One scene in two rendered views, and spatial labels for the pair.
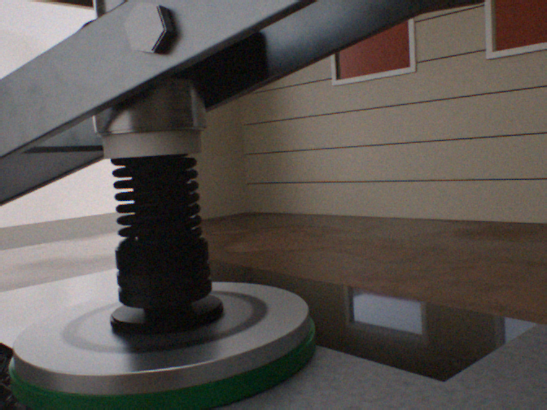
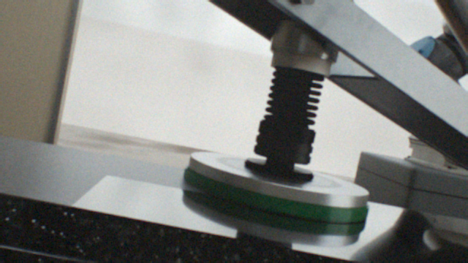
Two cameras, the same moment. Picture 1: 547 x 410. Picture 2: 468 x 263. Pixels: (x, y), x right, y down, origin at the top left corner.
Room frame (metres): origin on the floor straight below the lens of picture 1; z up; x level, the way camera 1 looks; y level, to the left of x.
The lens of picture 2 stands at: (0.70, -0.41, 0.92)
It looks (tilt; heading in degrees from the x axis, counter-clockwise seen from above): 3 degrees down; 127
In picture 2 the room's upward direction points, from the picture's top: 12 degrees clockwise
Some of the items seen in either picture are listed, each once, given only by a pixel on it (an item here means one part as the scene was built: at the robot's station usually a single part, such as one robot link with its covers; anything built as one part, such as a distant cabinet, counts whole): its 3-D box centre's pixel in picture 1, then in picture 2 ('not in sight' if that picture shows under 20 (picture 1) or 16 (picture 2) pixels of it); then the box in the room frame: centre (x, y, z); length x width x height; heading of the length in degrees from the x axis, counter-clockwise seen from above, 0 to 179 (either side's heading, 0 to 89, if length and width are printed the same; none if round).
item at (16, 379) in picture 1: (168, 329); (276, 180); (0.40, 0.09, 0.84); 0.22 x 0.22 x 0.04
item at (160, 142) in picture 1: (151, 132); (302, 57); (0.40, 0.09, 0.99); 0.07 x 0.07 x 0.04
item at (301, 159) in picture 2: (165, 288); (281, 153); (0.40, 0.09, 0.87); 0.07 x 0.07 x 0.01
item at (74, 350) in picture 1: (168, 324); (277, 176); (0.40, 0.09, 0.84); 0.21 x 0.21 x 0.01
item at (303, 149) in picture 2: (164, 272); (284, 144); (0.40, 0.09, 0.88); 0.07 x 0.07 x 0.01
